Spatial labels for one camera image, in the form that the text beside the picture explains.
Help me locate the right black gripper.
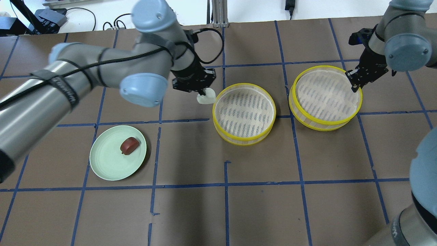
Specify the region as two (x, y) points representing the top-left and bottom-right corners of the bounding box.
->
(345, 29), (389, 93)

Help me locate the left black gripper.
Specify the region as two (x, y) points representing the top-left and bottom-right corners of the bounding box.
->
(171, 67), (216, 93)

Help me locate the white bun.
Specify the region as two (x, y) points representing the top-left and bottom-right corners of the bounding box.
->
(196, 87), (216, 105)

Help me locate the yellow steamer layer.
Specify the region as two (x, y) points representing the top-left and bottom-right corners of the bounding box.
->
(212, 83), (277, 146)
(288, 65), (363, 132)

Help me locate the dark red bun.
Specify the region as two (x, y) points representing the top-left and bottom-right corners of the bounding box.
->
(120, 137), (140, 155)

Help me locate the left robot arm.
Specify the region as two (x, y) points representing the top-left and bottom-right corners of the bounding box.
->
(0, 0), (216, 182)

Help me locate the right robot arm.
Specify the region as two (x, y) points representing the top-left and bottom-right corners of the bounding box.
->
(345, 0), (437, 246)

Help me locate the black power adapter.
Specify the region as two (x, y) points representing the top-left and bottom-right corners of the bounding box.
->
(284, 0), (296, 12)

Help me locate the light green plate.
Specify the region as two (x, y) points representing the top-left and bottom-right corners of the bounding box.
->
(89, 125), (147, 181)

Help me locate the aluminium frame post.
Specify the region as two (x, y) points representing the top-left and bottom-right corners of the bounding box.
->
(211, 0), (229, 28)

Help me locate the black camera stand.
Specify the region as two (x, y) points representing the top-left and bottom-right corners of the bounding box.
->
(0, 0), (67, 37)

